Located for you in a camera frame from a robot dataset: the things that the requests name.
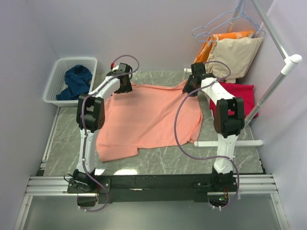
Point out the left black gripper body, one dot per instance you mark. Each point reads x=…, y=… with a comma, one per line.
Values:
x=125, y=89

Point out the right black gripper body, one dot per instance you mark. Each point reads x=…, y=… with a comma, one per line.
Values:
x=189, y=88

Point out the pink t-shirt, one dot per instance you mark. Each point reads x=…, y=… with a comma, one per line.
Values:
x=148, y=117

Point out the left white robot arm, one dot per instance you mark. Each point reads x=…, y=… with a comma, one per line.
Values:
x=91, y=118

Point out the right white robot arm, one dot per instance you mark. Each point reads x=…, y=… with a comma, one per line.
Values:
x=228, y=121

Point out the orange hanging garment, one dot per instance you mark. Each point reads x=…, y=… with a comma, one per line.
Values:
x=203, y=54

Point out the beige hanging garment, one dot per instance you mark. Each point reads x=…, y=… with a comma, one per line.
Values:
x=232, y=54

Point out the blue t-shirt in basket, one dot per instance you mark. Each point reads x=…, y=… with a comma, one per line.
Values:
x=78, y=80

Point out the white plastic laundry basket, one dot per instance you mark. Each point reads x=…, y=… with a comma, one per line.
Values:
x=56, y=83

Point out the red folded t-shirt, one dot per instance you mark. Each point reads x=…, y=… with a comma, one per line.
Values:
x=246, y=92

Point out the white metal clothes rack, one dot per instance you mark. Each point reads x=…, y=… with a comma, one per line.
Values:
x=280, y=65

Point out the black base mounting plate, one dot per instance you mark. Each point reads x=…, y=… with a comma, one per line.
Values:
x=146, y=188

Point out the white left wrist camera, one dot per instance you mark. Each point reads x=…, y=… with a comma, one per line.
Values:
x=114, y=67

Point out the aluminium rail frame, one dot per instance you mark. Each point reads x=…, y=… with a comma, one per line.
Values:
x=248, y=184

